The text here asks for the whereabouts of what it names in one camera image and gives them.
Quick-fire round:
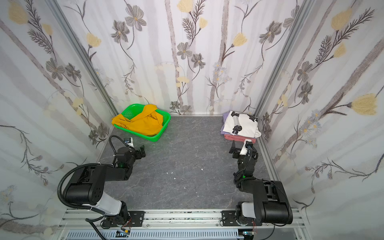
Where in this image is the black mounting plate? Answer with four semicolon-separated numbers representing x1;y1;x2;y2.
220;210;238;227
128;211;145;227

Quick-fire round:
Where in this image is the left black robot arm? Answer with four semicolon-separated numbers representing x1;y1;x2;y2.
57;146;146;228

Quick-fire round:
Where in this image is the pink folded t shirt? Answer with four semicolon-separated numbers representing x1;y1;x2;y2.
224;134;257;144

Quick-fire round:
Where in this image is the yellow t shirt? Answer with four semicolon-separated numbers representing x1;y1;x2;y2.
112;104;164;137

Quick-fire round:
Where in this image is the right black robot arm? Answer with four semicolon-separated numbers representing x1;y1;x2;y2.
229;140;294;227

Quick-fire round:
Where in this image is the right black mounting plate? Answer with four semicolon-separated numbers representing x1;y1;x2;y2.
220;210;238;227

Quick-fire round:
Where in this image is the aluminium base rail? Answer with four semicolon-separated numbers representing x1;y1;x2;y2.
58;208;310;240

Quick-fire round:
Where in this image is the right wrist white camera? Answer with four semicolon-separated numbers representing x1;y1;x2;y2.
240;141;254;156

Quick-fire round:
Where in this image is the white slotted cable duct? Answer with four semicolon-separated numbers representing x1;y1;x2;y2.
66;229;245;240

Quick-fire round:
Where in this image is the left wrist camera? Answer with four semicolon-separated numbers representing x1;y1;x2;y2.
124;138;134;148

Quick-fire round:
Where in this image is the green plastic basket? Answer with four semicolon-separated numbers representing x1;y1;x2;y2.
113;109;171;142

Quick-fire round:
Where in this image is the right corner aluminium post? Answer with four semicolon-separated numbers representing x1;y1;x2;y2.
254;0;316;116

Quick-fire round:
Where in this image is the left black corrugated cable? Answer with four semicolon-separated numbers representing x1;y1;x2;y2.
56;162;106;215

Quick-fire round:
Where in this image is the left corner aluminium post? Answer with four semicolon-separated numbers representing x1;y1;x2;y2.
45;1;119;116

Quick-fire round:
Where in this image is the purple folded t shirt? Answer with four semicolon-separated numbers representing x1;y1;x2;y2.
221;111;230;135

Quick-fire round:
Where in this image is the white black folded t shirt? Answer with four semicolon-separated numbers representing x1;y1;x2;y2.
224;111;262;139

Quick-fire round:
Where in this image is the corner aluminium post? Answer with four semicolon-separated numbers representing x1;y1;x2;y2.
45;1;119;116
254;0;316;116

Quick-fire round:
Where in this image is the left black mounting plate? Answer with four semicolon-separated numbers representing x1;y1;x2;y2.
128;211;145;227

